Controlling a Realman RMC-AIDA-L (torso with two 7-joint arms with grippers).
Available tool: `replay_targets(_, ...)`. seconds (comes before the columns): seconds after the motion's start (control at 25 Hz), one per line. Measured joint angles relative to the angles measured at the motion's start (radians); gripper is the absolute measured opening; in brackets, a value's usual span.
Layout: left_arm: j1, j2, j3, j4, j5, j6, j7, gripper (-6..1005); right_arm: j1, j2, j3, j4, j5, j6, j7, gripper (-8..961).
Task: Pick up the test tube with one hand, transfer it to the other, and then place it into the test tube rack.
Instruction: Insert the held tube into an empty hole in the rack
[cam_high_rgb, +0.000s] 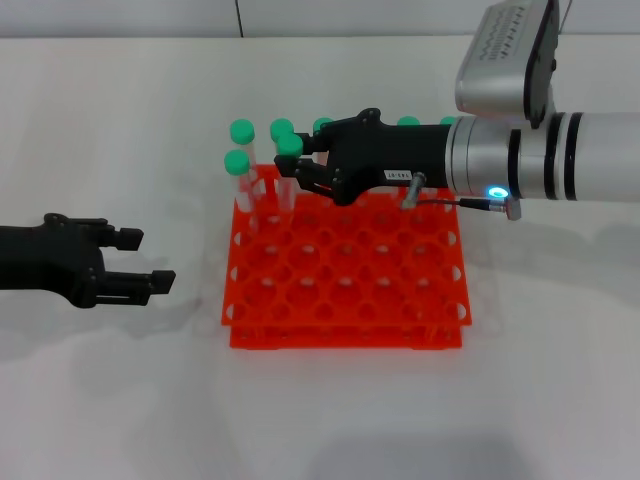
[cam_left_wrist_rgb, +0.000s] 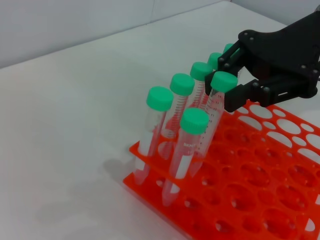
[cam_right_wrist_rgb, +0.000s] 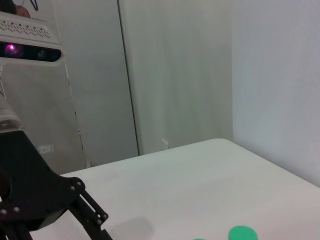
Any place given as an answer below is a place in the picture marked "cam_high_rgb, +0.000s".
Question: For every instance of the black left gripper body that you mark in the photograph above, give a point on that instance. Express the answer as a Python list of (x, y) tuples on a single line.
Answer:
[(50, 257)]

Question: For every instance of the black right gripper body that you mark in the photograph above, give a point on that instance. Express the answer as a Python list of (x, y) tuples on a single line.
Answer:
[(395, 155)]

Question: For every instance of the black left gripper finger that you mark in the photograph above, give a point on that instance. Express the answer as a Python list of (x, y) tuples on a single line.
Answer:
[(131, 240), (162, 283)]

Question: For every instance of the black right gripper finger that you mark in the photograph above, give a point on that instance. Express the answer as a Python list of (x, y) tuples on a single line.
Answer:
[(315, 141), (286, 166)]

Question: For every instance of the green capped test tube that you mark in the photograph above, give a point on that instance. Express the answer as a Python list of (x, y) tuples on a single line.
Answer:
[(447, 121), (322, 123), (236, 162), (279, 127), (289, 145), (408, 121), (242, 131)]

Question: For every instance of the orange test tube rack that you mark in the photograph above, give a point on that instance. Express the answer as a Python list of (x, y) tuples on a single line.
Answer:
[(350, 340)]

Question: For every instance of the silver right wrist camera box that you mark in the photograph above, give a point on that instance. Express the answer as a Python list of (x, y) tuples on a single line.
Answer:
[(500, 65)]

